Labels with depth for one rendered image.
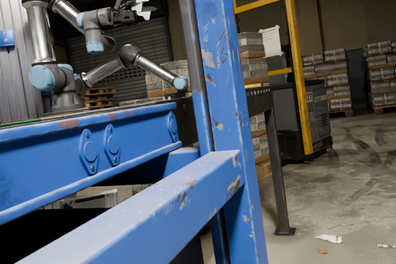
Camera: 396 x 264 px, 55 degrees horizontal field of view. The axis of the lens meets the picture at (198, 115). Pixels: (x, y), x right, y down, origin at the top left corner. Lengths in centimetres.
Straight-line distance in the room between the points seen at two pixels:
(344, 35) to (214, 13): 865
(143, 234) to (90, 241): 5
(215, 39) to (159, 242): 39
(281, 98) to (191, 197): 357
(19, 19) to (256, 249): 185
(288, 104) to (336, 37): 546
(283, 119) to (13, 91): 267
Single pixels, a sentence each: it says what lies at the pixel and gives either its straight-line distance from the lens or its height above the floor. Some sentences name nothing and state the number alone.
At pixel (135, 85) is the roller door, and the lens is 1068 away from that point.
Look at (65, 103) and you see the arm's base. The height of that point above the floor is 85.
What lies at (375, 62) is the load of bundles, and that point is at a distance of 756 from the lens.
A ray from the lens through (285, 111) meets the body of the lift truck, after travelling 398.
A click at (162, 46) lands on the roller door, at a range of 1030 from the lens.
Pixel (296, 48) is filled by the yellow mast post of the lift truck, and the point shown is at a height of 111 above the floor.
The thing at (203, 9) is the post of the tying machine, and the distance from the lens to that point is 67.
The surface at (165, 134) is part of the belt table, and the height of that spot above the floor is 73.
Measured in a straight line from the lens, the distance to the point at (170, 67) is 274.
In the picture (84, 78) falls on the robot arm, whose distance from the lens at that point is 262.
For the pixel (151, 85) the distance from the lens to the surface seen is 288.
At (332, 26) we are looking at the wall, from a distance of 930.
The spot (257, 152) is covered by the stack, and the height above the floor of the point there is 23.
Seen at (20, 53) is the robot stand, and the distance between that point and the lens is 223.
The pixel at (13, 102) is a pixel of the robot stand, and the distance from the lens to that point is 222.
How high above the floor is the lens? 80
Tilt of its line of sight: 3 degrees down
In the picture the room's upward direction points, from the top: 8 degrees counter-clockwise
